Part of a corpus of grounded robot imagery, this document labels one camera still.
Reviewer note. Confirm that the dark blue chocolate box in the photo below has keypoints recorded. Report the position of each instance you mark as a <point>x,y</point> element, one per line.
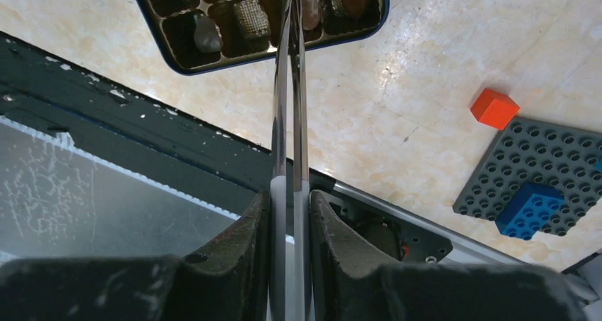
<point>198,36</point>

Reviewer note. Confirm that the orange red cube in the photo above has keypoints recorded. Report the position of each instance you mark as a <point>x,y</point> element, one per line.
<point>494,109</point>

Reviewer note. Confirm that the grey lego baseplate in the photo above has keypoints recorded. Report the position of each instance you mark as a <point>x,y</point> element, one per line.
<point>532,151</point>

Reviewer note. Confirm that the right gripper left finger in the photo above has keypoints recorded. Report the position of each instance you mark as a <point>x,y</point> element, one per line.
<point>226,279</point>

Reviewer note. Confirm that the metal serving tongs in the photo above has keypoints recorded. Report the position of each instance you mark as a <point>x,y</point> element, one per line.
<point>290,289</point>

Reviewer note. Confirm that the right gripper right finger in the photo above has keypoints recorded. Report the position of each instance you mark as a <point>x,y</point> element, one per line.
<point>354,280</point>

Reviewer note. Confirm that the blue lego brick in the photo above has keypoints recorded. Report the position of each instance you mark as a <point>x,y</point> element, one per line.
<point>529,210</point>

